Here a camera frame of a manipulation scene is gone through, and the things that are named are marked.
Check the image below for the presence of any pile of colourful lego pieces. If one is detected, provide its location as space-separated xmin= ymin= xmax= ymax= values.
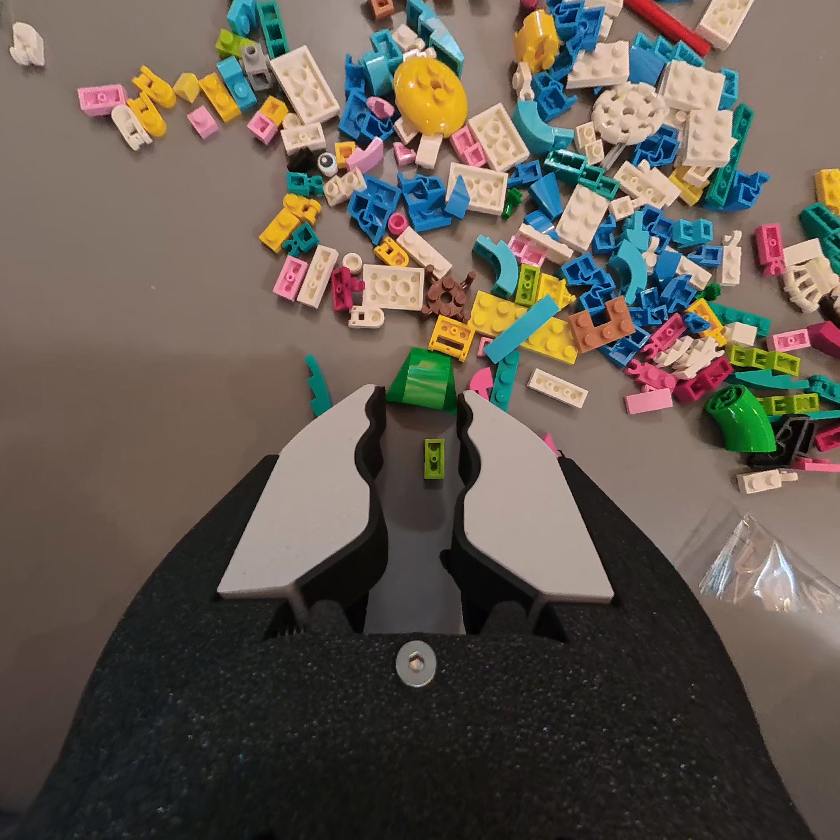
xmin=75 ymin=0 xmax=840 ymax=494

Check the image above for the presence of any white lego clip piece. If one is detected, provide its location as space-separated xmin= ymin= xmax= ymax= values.
xmin=10 ymin=21 xmax=46 ymax=67

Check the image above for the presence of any clear plastic bag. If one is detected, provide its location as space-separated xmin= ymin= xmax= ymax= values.
xmin=675 ymin=511 xmax=840 ymax=616

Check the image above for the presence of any white round lego plate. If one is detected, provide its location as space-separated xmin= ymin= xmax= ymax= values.
xmin=592 ymin=81 xmax=670 ymax=144

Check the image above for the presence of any green lego elbow pipe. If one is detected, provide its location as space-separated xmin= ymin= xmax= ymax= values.
xmin=705 ymin=385 xmax=780 ymax=455

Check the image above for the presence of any teal lego leaf piece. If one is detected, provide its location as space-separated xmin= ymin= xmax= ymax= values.
xmin=304 ymin=354 xmax=333 ymax=417

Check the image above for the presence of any yellow lego dome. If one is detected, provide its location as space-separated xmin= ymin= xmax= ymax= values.
xmin=513 ymin=9 xmax=560 ymax=74
xmin=392 ymin=56 xmax=469 ymax=137

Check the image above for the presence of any red lego rod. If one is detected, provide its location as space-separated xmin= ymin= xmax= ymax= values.
xmin=622 ymin=0 xmax=714 ymax=58

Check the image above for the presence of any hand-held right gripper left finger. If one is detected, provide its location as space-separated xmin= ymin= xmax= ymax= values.
xmin=217 ymin=384 xmax=389 ymax=635

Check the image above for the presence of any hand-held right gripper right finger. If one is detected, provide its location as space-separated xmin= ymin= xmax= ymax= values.
xmin=450 ymin=390 xmax=615 ymax=635

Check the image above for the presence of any green curved slope lego piece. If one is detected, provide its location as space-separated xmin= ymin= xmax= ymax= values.
xmin=385 ymin=348 xmax=458 ymax=414

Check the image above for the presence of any brown round lego piece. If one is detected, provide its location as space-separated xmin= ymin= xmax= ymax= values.
xmin=422 ymin=268 xmax=478 ymax=320

